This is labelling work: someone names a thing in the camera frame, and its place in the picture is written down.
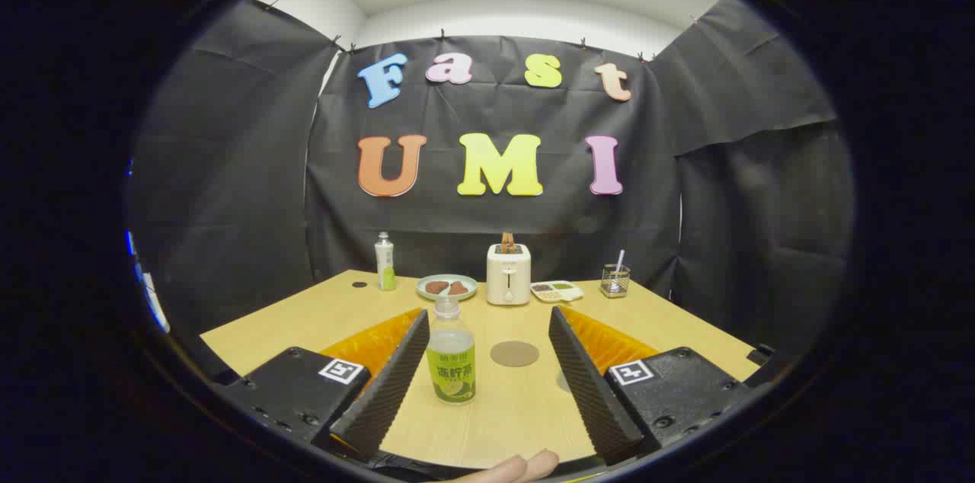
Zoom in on wooden table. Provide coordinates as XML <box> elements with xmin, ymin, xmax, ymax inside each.
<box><xmin>200</xmin><ymin>270</ymin><xmax>762</xmax><ymax>470</ymax></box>

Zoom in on cream toaster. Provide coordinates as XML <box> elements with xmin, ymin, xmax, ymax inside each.
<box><xmin>486</xmin><ymin>243</ymin><xmax>532</xmax><ymax>306</ymax></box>

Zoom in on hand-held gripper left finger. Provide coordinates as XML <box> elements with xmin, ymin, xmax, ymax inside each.
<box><xmin>216</xmin><ymin>306</ymin><xmax>432</xmax><ymax>462</ymax></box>

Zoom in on black backdrop cloth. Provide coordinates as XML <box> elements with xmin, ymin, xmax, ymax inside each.
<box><xmin>126</xmin><ymin>0</ymin><xmax>854</xmax><ymax>362</ymax></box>

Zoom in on round brown coaster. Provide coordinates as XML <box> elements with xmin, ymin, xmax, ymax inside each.
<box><xmin>490</xmin><ymin>341</ymin><xmax>540</xmax><ymax>368</ymax></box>

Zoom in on light green plate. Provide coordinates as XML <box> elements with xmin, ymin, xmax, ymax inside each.
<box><xmin>416</xmin><ymin>273</ymin><xmax>479</xmax><ymax>301</ymax></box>

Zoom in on wire mesh holder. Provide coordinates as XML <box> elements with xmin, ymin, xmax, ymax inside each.
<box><xmin>600</xmin><ymin>264</ymin><xmax>631</xmax><ymax>299</ymax></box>

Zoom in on green label juice bottle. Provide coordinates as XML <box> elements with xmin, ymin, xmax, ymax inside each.
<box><xmin>425</xmin><ymin>296</ymin><xmax>478</xmax><ymax>405</ymax></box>

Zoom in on white divided snack dish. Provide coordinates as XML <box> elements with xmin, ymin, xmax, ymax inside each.
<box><xmin>531</xmin><ymin>280</ymin><xmax>584</xmax><ymax>304</ymax></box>

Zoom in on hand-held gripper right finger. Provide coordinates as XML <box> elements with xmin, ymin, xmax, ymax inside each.
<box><xmin>548</xmin><ymin>305</ymin><xmax>766</xmax><ymax>467</ymax></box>

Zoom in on small white green bottle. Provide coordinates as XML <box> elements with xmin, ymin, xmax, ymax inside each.
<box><xmin>374</xmin><ymin>231</ymin><xmax>397</xmax><ymax>292</ymax></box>

